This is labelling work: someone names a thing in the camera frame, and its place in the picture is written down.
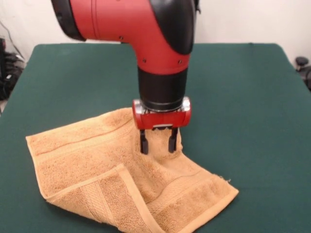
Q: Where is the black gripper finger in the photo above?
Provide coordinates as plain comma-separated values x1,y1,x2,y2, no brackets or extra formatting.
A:
139,129,149,155
168,127,179,153

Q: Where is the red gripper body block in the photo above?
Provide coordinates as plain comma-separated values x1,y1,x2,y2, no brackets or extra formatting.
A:
132,96,192,131

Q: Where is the tan terry towel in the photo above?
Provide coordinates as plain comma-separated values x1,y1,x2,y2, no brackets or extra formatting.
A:
25,107,240,233

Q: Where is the dark green table cloth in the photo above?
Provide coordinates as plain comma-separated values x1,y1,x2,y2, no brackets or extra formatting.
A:
0,43,311,233

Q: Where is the dark tripod base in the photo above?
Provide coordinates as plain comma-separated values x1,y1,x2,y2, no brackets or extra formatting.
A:
0,52,25,100
295,56,311,92

